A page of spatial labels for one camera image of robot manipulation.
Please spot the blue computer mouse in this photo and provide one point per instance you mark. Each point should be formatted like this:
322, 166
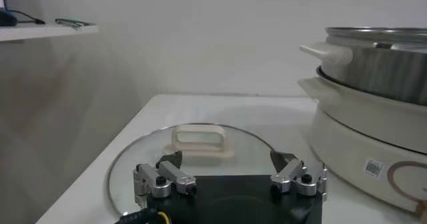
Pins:
6, 18

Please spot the white side table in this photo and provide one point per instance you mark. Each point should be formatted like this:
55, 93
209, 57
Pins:
50, 31

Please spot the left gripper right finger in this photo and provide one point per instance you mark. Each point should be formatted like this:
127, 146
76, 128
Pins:
290, 173

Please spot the cream electric cooker pot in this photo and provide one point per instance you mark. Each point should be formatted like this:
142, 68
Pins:
367, 138

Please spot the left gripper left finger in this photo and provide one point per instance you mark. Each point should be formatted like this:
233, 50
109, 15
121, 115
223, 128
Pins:
177, 177

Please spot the perforated steel steamer basket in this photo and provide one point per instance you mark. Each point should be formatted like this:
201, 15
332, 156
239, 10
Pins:
383, 72

